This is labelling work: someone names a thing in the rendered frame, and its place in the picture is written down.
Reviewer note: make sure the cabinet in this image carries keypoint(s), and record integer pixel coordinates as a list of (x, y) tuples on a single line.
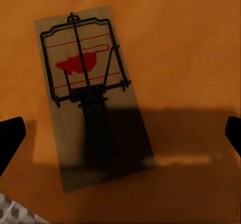
[(184, 60)]

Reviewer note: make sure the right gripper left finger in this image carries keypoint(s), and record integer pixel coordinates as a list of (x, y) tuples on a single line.
[(12, 133)]

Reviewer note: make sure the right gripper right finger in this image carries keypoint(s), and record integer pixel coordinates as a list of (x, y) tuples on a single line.
[(233, 133)]

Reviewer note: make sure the mousetrap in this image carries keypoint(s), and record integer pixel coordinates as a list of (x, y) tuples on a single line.
[(97, 124)]

